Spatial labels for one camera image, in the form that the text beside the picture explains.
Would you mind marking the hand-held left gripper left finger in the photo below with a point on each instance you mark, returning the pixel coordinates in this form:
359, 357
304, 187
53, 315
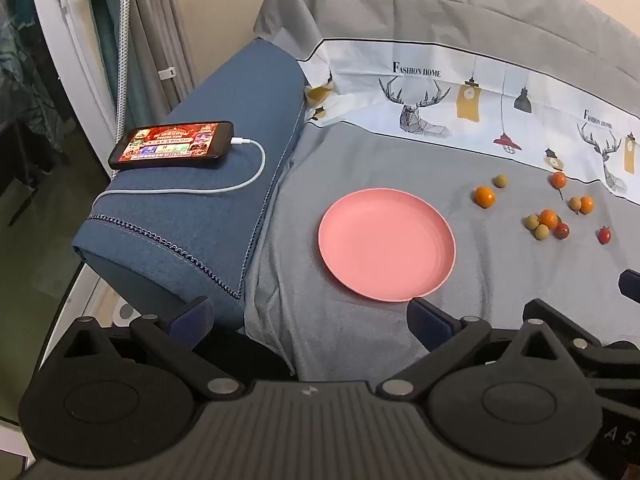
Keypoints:
192, 317

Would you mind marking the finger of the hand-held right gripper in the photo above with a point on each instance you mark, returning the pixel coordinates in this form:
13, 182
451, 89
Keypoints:
575, 332
631, 287

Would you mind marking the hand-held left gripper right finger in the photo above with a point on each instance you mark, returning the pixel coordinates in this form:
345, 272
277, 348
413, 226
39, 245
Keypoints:
427, 320

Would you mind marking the red cherry tomato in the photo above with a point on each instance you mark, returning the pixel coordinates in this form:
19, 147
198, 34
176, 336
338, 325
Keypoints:
562, 230
604, 235

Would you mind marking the pink plate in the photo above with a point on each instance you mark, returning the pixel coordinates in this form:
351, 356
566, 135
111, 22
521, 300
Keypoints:
387, 245

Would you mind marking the large orange mandarin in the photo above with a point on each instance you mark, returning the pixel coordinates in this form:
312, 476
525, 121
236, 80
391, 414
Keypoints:
485, 196

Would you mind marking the blue sofa armrest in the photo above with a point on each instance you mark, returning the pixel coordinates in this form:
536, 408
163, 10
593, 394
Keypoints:
200, 230

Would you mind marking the small orange with stem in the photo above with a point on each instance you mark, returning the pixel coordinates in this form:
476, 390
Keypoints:
558, 179

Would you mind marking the grey printed bedsheet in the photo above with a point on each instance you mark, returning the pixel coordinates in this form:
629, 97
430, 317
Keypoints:
400, 160

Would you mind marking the black smartphone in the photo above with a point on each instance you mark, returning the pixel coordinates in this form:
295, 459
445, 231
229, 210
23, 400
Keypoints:
172, 144

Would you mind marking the white plastic clip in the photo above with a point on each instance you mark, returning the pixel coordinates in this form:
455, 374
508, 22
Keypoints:
167, 72

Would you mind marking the grey curtain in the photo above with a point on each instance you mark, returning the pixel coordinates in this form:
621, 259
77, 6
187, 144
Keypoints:
160, 20

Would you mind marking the white window frame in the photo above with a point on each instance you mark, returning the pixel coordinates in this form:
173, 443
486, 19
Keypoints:
75, 60

